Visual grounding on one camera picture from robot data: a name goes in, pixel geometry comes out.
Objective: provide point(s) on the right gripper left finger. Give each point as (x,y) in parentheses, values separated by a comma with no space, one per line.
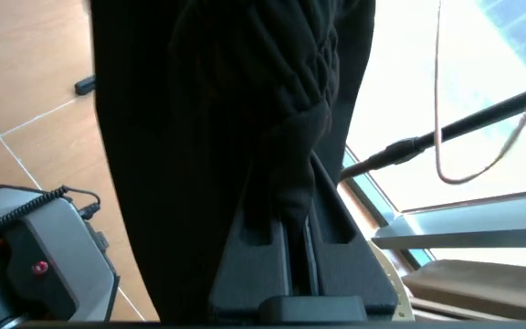
(254,269)

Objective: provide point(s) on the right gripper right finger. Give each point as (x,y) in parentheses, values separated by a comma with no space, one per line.
(350,269)

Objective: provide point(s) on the black shorts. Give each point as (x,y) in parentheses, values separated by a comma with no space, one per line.
(176,137)

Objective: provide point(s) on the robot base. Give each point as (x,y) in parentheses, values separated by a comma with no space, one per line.
(62,237)

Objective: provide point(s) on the pink clothes hanger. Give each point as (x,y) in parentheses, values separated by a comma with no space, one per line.
(436,137)

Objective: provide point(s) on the black clothes rack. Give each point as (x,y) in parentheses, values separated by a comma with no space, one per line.
(473,119)

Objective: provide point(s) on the brown curtain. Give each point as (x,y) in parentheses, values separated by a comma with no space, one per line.
(473,283)

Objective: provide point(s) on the window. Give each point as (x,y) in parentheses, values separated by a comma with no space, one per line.
(473,219)

